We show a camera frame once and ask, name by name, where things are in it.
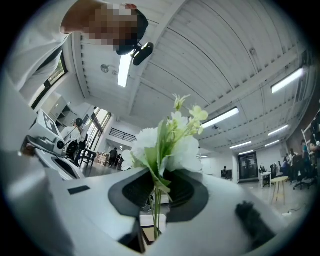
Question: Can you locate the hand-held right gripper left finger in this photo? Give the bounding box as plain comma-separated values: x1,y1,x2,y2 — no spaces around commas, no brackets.
47,167,155,242

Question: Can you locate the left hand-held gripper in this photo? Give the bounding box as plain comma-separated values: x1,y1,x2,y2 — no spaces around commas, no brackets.
21,109,86,181

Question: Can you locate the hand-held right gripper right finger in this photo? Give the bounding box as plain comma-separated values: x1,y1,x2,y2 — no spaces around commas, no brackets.
159,171,288,253

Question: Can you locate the white artificial flowers bunch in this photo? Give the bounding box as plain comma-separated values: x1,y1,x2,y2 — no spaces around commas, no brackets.
121,93,210,241

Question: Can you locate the black square table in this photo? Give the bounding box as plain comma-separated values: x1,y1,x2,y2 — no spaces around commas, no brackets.
80,148,97,167

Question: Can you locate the black double door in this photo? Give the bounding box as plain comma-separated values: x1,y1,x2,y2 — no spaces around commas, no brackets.
237,151,260,182

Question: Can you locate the small white desk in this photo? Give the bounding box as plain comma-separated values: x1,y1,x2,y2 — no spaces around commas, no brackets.
258,171,272,189

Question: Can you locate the round wooden stool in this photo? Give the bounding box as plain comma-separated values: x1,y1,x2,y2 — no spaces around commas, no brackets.
270,176,290,206

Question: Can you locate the dark framed window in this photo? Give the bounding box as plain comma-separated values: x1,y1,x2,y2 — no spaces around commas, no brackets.
31,49,69,111

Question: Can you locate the person's grey shirt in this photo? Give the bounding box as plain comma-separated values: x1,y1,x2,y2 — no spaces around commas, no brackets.
4,0,73,101

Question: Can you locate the group of ceiling strip lights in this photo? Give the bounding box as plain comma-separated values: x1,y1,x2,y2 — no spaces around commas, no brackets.
117,53,306,155

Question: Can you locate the person's head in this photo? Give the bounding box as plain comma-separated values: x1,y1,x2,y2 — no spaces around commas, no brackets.
60,2,150,56

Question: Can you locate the white wall fan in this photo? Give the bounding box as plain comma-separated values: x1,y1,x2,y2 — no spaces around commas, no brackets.
100,63,118,76

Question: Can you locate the black head-mounted camera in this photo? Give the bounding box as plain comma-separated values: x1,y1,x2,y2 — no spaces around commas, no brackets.
131,41,155,67

